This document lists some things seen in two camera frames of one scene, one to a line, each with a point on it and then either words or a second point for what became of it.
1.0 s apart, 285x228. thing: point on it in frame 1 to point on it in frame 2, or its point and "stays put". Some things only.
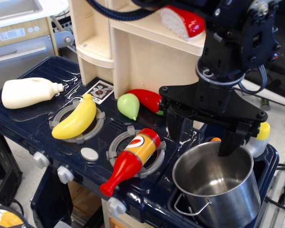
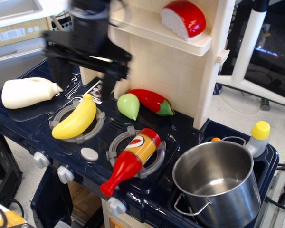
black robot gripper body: [212, 97] to [88, 43]
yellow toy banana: [79, 121] stays put
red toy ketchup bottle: [137, 152] stays put
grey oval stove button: [89, 154] stays put
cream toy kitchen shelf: [128, 54] stays put
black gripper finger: [232, 140] to [109, 79]
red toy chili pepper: [148, 99] stays put
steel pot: [219, 192] stays put
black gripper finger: [175, 122] to [61, 71]
